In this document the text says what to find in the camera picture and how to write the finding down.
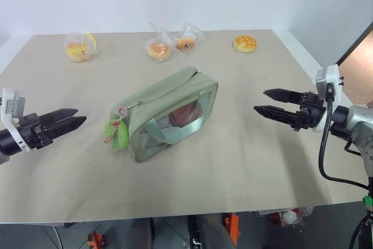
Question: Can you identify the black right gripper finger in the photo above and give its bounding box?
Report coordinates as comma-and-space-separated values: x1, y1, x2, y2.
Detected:
254, 104, 298, 129
262, 88, 304, 105

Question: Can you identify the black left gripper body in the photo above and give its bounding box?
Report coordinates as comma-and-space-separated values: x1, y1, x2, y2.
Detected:
17, 113, 55, 151

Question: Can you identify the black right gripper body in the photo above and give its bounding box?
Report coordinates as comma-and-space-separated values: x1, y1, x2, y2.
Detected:
293, 92, 327, 132

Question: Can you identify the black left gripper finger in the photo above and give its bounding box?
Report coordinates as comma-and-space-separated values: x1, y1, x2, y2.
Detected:
45, 116, 87, 142
38, 108, 79, 125

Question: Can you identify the dark red cloth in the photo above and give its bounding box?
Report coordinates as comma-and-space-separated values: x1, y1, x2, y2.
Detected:
168, 100, 203, 129

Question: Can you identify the green zip pouch bag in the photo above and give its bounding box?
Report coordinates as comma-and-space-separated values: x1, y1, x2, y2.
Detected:
110, 66, 219, 164

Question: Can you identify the green pompom keyring charm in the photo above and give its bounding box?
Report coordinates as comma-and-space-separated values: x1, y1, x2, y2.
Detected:
104, 101, 143, 152

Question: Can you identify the golden pineapple bun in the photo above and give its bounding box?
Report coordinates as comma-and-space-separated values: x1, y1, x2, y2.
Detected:
232, 35, 258, 54

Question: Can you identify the yellow bread in plastic bag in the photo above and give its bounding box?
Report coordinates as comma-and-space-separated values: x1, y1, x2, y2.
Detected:
64, 31, 98, 64

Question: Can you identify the plastic bag of toy balls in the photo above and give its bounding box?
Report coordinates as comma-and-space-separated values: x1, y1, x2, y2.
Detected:
266, 206, 315, 228

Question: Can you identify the small doughnut in plastic bag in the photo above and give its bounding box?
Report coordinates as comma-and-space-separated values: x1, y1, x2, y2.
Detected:
175, 22, 206, 52

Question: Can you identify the large doughnut in plastic bag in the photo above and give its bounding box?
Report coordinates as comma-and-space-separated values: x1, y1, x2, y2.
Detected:
140, 22, 177, 63

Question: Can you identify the orange clamp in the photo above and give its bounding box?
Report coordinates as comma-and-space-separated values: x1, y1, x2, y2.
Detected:
86, 231, 106, 249
223, 213, 241, 246

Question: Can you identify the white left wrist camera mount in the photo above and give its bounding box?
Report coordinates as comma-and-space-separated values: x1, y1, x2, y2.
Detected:
0, 87, 31, 153

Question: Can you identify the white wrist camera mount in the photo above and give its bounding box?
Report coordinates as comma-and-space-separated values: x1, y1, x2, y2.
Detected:
0, 87, 31, 153
313, 64, 345, 134

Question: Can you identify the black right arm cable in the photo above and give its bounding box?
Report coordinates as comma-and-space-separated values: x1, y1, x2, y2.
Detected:
318, 84, 371, 190

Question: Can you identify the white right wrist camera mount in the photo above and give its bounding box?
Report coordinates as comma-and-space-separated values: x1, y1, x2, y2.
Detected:
313, 64, 345, 134

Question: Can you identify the brown board with black frame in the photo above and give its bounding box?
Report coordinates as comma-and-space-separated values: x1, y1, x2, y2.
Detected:
337, 20, 373, 107

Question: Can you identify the black cable bundle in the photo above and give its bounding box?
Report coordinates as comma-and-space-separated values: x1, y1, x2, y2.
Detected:
349, 208, 373, 249

